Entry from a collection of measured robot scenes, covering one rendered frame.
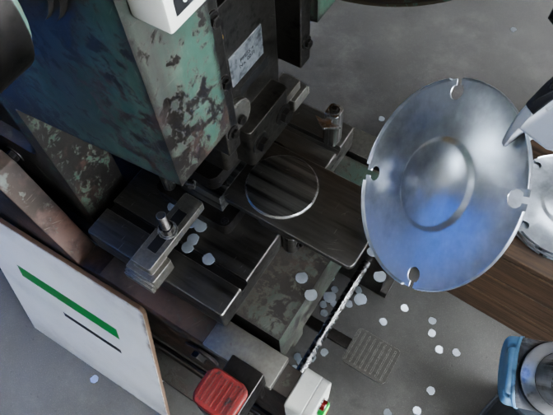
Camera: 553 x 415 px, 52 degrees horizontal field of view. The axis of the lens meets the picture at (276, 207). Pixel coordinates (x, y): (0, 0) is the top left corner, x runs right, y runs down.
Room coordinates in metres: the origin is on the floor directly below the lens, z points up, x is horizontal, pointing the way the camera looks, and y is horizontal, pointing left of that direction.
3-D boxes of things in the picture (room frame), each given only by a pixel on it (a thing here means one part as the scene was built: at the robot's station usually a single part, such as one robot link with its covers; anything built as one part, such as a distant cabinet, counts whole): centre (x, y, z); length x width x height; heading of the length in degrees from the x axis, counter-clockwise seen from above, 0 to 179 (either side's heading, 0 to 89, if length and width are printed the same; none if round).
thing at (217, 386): (0.16, 0.11, 0.72); 0.07 x 0.06 x 0.08; 53
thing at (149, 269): (0.43, 0.19, 0.76); 0.17 x 0.06 x 0.10; 143
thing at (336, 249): (0.46, -0.05, 0.72); 0.25 x 0.14 x 0.14; 53
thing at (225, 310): (0.57, 0.09, 0.68); 0.45 x 0.30 x 0.06; 143
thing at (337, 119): (0.63, -0.12, 0.75); 0.03 x 0.03 x 0.10; 53
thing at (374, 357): (0.48, -0.02, 0.14); 0.59 x 0.10 x 0.05; 53
